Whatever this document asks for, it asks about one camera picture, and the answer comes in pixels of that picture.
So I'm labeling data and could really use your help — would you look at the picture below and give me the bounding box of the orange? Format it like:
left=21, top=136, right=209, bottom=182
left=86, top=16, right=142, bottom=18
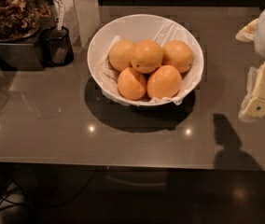
left=163, top=40, right=194, bottom=73
left=147, top=65, right=182, bottom=99
left=108, top=40, right=134, bottom=72
left=131, top=39, right=163, bottom=74
left=118, top=67, right=146, bottom=100

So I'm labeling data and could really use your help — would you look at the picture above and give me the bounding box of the white paper bowl liner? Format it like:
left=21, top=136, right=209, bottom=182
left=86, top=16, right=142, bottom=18
left=95, top=19, right=191, bottom=106

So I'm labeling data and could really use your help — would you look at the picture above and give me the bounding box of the white bowl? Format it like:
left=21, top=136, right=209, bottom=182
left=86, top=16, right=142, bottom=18
left=87, top=14, right=204, bottom=106

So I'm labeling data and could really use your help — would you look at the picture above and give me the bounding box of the white tag in cup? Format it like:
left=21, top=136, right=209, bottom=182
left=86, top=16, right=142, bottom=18
left=57, top=0, right=65, bottom=31

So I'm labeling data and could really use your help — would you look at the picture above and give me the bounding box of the dark metal box stand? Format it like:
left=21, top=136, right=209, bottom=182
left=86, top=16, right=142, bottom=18
left=0, top=17, right=55, bottom=71

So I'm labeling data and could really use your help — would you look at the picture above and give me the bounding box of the glass jar of granola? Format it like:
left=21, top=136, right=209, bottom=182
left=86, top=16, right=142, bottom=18
left=0, top=0, right=50, bottom=42

